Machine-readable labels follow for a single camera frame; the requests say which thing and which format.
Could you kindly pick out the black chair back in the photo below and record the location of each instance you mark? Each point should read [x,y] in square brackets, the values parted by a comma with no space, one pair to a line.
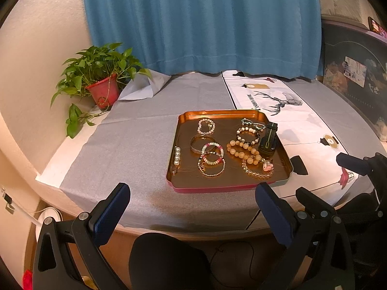
[166,262]

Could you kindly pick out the green pothos plant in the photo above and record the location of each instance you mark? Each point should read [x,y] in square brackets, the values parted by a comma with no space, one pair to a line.
[96,57]

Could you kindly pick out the pearl bar clip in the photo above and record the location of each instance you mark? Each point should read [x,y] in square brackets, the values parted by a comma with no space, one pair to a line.
[177,157]

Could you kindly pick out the grey table cloth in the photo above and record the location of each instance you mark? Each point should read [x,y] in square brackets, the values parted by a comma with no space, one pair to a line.
[136,145]

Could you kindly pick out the silver bangle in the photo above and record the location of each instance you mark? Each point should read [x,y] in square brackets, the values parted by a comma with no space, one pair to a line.
[191,143]

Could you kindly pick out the red flower pot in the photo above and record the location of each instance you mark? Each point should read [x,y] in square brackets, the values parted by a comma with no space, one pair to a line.
[104,92]

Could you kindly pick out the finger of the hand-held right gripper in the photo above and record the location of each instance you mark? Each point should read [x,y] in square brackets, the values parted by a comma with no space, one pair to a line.
[311,198]
[350,161]

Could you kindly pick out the dark storage box purple lid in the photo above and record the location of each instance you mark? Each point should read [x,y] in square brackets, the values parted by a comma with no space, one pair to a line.
[347,42]

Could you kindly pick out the red fuzzy cloth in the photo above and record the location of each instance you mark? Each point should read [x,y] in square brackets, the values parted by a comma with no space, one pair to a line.
[28,279]

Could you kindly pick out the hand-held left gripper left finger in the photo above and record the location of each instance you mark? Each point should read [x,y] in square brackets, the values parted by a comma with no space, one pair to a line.
[112,214]

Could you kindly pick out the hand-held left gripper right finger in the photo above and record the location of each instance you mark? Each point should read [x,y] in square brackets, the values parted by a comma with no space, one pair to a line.
[273,214]

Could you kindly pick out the copper metal tray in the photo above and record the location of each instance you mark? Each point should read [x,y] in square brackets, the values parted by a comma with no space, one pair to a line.
[229,182]

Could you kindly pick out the blue curtain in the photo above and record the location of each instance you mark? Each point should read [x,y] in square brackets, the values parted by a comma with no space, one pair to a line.
[205,21]

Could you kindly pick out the white deer print table runner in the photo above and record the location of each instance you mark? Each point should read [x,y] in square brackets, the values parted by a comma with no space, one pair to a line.
[308,117]

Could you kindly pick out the green and black watch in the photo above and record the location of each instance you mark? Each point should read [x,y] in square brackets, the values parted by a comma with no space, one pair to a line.
[268,140]

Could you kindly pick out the white round floor device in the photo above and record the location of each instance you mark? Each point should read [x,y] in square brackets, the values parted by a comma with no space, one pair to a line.
[50,214]

